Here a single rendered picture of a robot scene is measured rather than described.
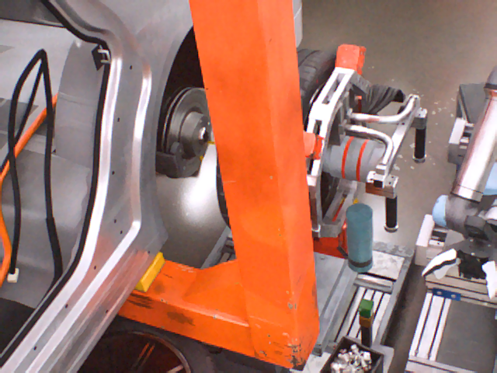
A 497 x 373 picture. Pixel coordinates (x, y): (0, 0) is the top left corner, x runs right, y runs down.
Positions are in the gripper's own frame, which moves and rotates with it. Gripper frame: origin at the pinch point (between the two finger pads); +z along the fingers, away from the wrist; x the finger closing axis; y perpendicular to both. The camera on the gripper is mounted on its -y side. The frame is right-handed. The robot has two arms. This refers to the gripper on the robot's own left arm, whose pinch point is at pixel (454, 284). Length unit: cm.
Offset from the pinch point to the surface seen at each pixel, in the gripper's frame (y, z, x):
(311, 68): -4, -60, 75
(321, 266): 89, -61, 90
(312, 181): 18, -36, 63
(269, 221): 0.6, -1.2, 49.7
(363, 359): 62, -13, 39
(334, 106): 3, -53, 64
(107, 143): -13, 2, 100
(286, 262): 15, -2, 48
